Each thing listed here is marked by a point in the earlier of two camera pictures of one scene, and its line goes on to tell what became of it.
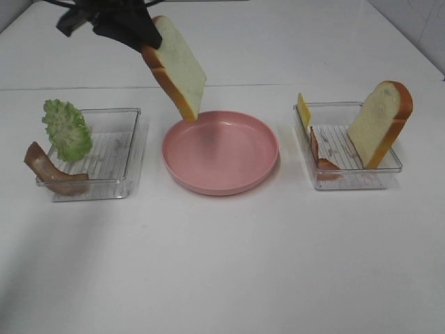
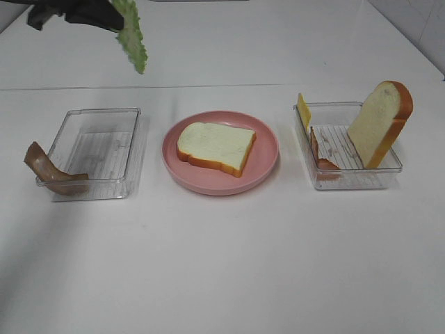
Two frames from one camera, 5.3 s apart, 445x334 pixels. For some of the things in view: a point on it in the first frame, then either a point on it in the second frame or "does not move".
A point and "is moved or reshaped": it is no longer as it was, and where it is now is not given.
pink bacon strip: (326, 170) does not move
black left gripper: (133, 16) to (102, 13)
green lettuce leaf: (67, 130) is moved or reshaped
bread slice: (179, 67) to (220, 145)
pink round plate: (220, 153) does not move
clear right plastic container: (330, 122) does not move
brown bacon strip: (48, 174) does not move
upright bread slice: (380, 122) does not move
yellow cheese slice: (304, 111) does not move
